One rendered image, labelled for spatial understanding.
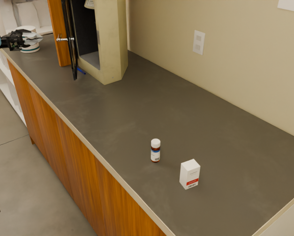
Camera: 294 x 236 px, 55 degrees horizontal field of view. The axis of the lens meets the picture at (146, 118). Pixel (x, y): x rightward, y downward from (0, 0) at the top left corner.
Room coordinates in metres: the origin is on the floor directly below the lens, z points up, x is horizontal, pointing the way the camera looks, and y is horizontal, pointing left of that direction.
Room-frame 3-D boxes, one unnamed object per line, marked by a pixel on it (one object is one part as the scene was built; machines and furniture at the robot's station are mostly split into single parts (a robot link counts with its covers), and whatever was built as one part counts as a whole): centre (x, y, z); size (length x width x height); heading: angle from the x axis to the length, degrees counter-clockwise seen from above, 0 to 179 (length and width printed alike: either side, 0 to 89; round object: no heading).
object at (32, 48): (1.90, 0.81, 1.02); 0.13 x 0.13 x 0.15
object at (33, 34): (1.36, 0.56, 1.21); 0.09 x 0.06 x 0.03; 100
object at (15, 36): (1.34, 0.66, 1.20); 0.12 x 0.09 x 0.08; 100
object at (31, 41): (1.36, 0.56, 1.18); 0.09 x 0.06 x 0.03; 100
